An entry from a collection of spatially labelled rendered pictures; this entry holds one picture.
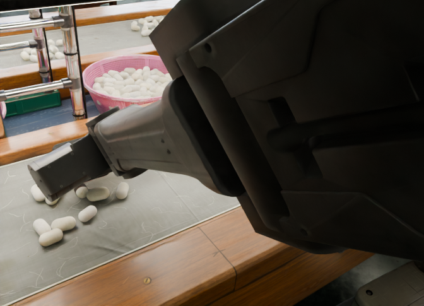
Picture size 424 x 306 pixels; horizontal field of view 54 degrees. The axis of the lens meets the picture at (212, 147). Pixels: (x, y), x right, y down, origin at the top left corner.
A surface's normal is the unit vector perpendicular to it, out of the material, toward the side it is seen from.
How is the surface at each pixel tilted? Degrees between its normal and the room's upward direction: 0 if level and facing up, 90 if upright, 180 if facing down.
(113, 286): 0
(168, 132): 106
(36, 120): 0
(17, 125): 0
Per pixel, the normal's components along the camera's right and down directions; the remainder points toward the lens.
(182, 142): -0.80, 0.50
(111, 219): 0.06, -0.83
